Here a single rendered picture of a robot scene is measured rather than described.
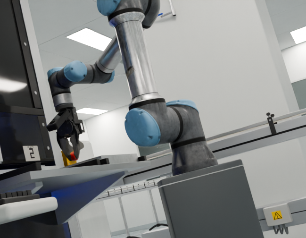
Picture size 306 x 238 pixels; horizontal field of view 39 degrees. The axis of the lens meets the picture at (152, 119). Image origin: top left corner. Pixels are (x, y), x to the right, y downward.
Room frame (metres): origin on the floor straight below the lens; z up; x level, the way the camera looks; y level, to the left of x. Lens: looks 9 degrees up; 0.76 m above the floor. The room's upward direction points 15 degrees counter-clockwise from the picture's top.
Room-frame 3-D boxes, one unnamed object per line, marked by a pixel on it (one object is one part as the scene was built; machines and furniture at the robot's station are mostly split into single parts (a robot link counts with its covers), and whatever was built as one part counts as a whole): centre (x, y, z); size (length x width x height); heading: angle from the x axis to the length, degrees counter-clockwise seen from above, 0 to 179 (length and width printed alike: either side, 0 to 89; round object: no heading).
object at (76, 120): (1.67, 0.32, 1.10); 0.09 x 0.08 x 0.12; 157
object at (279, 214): (2.23, -0.48, 0.50); 0.12 x 0.05 x 0.09; 68
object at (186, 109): (1.41, -0.09, 0.96); 0.13 x 0.12 x 0.14; 134
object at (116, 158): (1.59, 0.30, 0.90); 0.34 x 0.26 x 0.04; 67
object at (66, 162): (1.91, 0.42, 0.99); 0.08 x 0.07 x 0.07; 68
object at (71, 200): (1.68, 0.30, 0.79); 0.34 x 0.03 x 0.13; 68
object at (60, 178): (1.45, 0.40, 0.87); 0.70 x 0.48 x 0.02; 158
